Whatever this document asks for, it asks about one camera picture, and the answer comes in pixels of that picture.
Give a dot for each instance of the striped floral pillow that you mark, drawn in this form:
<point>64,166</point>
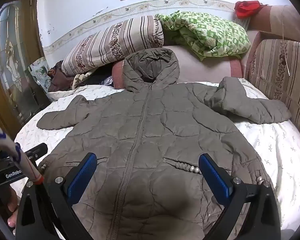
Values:
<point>102,45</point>

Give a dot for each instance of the wooden door with glass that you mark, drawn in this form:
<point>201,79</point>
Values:
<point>12,55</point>

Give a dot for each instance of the person's left hand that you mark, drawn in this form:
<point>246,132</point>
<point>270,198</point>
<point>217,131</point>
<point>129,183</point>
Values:
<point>12,202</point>

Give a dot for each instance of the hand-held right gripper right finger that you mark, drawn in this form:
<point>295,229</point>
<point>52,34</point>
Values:
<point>216,182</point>

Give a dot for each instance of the grey quilted hooded jacket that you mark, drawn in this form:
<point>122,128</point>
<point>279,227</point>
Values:
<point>150,130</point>

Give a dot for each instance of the red cloth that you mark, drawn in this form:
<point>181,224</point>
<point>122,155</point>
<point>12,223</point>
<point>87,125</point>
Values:
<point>245,8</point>

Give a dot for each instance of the brown cloth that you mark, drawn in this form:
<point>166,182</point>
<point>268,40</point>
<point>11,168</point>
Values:
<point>60,76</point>

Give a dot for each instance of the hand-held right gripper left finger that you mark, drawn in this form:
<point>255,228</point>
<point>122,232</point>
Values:
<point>80,178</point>

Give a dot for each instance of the green patterned blanket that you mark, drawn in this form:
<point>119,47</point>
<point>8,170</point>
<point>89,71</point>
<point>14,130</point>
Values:
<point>210,32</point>

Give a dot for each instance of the striped sofa cushion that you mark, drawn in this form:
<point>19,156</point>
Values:
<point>285,77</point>

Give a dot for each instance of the white floral bed sheet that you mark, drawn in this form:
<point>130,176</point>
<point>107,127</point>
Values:
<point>277,152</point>

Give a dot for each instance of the floral printed bag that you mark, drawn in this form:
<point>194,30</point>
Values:
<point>40,72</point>

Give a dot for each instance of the pink bolster cushion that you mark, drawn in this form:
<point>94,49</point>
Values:
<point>205,67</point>

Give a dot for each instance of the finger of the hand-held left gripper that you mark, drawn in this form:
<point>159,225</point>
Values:
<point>37,150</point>

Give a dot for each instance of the black cloth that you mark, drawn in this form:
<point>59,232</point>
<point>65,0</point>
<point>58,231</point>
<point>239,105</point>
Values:
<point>100,80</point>

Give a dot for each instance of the cream patterned cloth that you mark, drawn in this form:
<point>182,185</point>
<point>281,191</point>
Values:
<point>81,78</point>

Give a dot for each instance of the beige padded cushion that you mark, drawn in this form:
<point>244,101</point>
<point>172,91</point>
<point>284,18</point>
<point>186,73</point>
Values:
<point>287,20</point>

